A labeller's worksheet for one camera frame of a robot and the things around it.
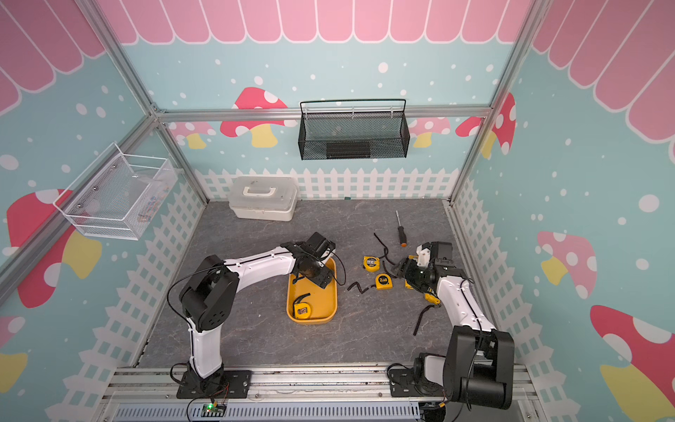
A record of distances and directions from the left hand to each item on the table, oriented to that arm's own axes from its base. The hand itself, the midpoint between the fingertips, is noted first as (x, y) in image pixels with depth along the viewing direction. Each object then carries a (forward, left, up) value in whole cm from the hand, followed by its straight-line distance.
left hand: (320, 277), depth 94 cm
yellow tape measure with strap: (-1, -23, 0) cm, 23 cm away
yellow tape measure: (+6, -19, +1) cm, 19 cm away
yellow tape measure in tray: (-12, +5, 0) cm, 13 cm away
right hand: (-1, -27, +7) cm, 28 cm away
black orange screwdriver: (+19, -32, 0) cm, 37 cm away
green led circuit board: (-40, +27, -4) cm, 48 cm away
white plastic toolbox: (+31, +25, +9) cm, 41 cm away
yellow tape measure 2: (-3, -31, 0) cm, 31 cm away
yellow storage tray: (-9, -2, 0) cm, 10 cm away
